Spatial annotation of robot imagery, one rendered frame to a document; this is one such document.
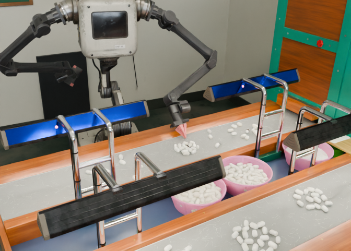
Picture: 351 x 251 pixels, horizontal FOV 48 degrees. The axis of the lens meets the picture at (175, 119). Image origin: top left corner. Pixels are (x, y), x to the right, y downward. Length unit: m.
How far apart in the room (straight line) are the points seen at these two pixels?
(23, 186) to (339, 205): 1.41
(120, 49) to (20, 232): 1.18
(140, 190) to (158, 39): 3.06
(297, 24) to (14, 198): 1.84
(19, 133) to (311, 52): 1.70
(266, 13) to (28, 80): 2.33
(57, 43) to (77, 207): 2.80
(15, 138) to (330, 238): 1.26
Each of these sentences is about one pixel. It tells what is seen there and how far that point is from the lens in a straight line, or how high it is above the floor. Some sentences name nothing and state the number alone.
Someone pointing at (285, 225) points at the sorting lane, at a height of 0.74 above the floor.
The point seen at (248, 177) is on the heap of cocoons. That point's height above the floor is 0.74.
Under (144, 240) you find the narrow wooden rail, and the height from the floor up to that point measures 0.76.
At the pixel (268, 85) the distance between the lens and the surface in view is 2.20.
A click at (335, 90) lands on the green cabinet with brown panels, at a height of 1.00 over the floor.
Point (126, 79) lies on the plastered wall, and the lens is 4.16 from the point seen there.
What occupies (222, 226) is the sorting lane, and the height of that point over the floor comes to 0.74.
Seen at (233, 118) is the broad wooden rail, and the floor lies 0.75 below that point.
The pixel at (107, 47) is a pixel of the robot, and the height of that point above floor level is 1.18.
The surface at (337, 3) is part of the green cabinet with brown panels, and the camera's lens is 2.40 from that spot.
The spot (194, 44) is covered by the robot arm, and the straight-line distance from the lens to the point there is 2.51.
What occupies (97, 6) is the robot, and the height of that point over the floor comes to 1.42.
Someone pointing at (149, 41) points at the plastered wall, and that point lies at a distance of 4.14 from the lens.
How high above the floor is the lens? 1.82
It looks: 26 degrees down
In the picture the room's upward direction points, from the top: 1 degrees clockwise
